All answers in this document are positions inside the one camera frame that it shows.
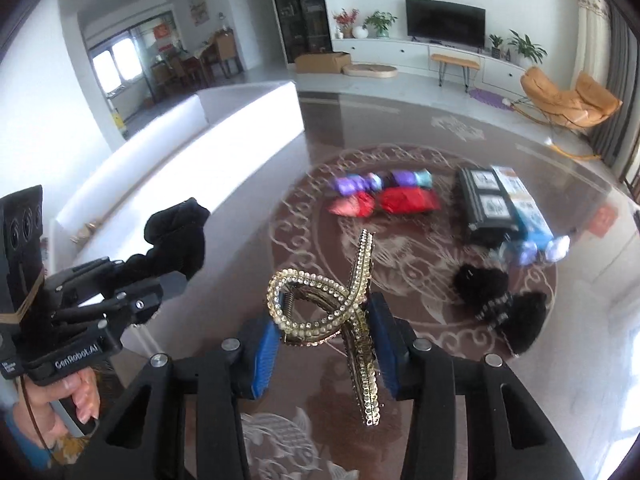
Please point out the wooden bench stool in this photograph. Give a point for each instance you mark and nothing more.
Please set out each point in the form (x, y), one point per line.
(466, 67)

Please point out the black flat television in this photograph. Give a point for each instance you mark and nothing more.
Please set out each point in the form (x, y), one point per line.
(446, 22)

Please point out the purple toy wand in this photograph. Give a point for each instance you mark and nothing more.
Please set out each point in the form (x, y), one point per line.
(412, 179)
(355, 183)

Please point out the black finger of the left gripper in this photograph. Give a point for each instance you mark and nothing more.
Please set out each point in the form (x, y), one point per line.
(126, 289)

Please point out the white storage box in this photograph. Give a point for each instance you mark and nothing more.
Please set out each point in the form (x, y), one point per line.
(235, 149)

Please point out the black printed box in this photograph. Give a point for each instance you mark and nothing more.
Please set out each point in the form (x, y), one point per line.
(487, 214)

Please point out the person's left hand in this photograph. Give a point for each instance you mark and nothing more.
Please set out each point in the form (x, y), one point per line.
(33, 413)

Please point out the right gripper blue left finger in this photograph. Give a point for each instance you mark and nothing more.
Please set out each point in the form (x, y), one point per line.
(142, 437)

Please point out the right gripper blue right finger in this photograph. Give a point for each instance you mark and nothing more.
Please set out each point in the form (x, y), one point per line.
(509, 436)

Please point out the black velvet glove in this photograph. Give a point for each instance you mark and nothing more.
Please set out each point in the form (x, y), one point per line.
(517, 318)

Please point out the red plastic bag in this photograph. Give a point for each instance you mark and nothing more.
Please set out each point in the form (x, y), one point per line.
(394, 201)

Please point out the rhinestone hair clip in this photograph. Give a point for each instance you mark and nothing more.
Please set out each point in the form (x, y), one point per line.
(344, 315)

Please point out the cardboard box on floor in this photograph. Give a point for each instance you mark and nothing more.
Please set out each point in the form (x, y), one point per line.
(322, 63)

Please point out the potted green plant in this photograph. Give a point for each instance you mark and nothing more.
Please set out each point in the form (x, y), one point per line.
(381, 22)

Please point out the blue white carton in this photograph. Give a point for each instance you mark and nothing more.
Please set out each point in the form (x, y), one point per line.
(536, 229)

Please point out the black fabric garment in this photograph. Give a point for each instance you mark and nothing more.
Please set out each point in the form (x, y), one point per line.
(178, 243)

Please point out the clear blue goggles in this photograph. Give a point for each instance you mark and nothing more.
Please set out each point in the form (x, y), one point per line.
(520, 252)

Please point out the white tv cabinet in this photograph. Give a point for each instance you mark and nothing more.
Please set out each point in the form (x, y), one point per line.
(420, 58)

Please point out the orange lounge chair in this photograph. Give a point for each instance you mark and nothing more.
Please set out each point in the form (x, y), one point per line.
(585, 106)

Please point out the red flower vase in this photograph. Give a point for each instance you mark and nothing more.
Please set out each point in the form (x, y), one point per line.
(346, 22)

